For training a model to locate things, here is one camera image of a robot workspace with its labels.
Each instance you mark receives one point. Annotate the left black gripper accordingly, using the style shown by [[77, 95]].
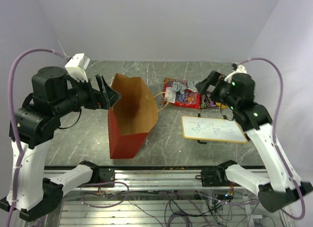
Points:
[[105, 98]]

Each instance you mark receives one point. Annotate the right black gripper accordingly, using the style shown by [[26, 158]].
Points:
[[213, 78]]

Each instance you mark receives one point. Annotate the brown purple chocolate pack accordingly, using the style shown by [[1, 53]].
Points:
[[206, 102]]

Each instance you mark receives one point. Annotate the silver green snack wrapper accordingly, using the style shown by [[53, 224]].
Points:
[[179, 87]]

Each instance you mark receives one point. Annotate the red candy bag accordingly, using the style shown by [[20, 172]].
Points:
[[188, 100]]

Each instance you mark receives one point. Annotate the red paper bag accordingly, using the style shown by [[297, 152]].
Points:
[[132, 118]]

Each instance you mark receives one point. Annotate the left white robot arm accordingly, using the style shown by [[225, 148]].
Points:
[[55, 94]]

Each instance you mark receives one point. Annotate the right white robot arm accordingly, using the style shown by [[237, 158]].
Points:
[[282, 186]]

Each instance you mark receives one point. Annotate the small whiteboard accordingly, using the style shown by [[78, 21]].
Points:
[[212, 129]]

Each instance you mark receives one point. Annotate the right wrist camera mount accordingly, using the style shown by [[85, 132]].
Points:
[[237, 68]]

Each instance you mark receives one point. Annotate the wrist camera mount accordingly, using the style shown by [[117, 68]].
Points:
[[237, 68], [76, 67]]

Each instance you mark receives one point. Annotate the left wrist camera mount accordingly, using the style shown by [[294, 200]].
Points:
[[76, 67]]

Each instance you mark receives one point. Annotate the aluminium rail frame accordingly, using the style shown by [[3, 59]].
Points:
[[161, 197]]

